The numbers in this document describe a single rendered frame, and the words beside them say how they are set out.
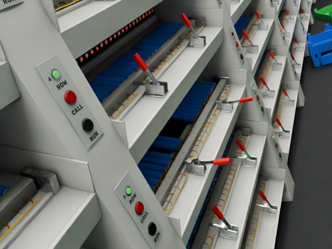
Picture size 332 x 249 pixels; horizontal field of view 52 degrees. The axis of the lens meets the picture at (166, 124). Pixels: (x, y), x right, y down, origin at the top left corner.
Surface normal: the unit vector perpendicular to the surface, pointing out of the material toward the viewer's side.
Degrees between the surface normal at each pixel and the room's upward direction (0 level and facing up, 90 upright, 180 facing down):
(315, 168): 0
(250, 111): 90
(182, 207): 23
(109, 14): 113
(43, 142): 90
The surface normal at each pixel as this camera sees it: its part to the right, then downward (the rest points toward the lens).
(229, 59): -0.37, 0.53
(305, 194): -0.43, -0.83
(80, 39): 0.93, 0.14
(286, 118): -0.08, -0.84
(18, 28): 0.83, -0.20
